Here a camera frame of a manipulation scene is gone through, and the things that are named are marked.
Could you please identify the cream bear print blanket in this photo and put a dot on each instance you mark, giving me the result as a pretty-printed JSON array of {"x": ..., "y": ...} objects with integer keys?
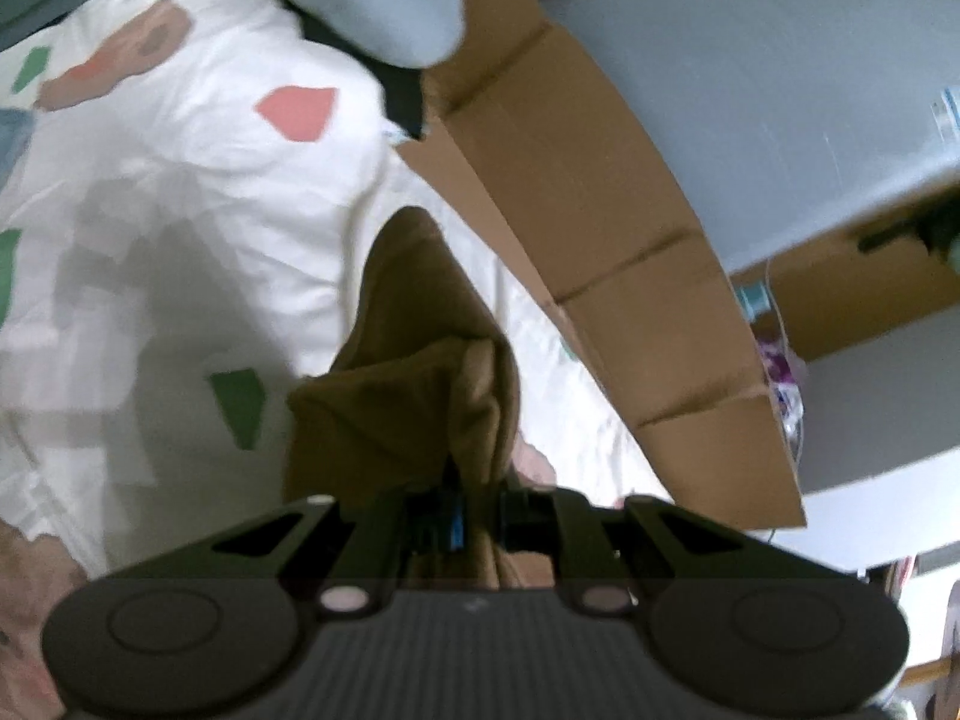
[{"x": 187, "y": 202}]

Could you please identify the tall brown cardboard box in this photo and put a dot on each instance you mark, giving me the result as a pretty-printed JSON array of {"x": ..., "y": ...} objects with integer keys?
[{"x": 862, "y": 292}]

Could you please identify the folded brown cardboard sheet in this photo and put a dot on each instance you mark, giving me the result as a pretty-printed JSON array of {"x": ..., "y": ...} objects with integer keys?
[{"x": 600, "y": 202}]

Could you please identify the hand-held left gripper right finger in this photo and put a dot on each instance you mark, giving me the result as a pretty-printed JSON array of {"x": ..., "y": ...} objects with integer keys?
[{"x": 514, "y": 517}]

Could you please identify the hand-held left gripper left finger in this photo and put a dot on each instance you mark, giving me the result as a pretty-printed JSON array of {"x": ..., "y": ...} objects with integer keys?
[{"x": 451, "y": 521}]

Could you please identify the blue capped detergent bottle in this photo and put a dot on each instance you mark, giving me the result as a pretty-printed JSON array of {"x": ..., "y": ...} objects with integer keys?
[{"x": 750, "y": 301}]

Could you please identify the grey neck pillow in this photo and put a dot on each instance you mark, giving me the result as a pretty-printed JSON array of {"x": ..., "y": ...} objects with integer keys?
[{"x": 375, "y": 7}]

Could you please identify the grey appliance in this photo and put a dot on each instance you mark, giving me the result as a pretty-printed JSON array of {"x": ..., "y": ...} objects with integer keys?
[{"x": 750, "y": 75}]

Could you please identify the purple white detergent bag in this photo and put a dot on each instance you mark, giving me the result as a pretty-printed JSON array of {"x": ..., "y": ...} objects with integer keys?
[{"x": 780, "y": 375}]

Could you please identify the brown printed t-shirt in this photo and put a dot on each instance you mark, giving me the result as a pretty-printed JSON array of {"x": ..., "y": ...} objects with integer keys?
[{"x": 405, "y": 390}]

